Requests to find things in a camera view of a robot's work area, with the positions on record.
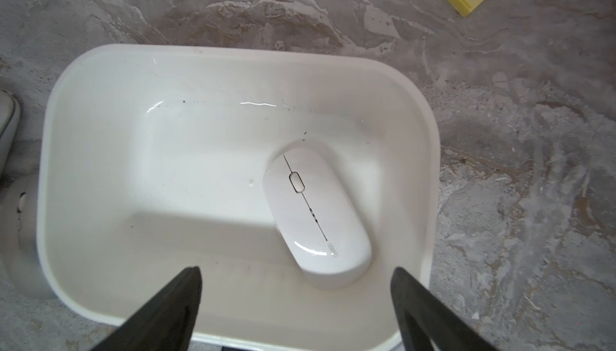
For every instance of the white glossy computer mouse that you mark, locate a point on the white glossy computer mouse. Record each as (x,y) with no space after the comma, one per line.
(316,219)

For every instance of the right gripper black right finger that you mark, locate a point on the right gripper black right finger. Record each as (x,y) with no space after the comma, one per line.
(425,323)

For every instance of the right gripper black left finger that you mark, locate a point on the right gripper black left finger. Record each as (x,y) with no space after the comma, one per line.
(166,321)

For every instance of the white plastic storage box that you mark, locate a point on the white plastic storage box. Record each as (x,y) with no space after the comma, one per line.
(152,162)

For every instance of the grey computer mouse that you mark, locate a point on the grey computer mouse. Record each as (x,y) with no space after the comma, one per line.
(10,116)

